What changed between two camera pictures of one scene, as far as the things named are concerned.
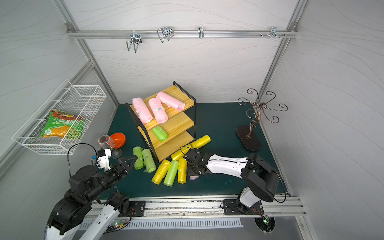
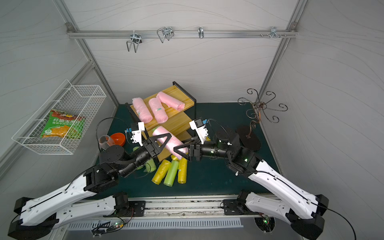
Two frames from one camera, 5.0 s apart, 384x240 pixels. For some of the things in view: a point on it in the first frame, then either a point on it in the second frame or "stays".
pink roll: x=172 y=101 stays
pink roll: x=160 y=115 stays
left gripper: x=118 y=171 -> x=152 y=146
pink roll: x=143 y=112 stays
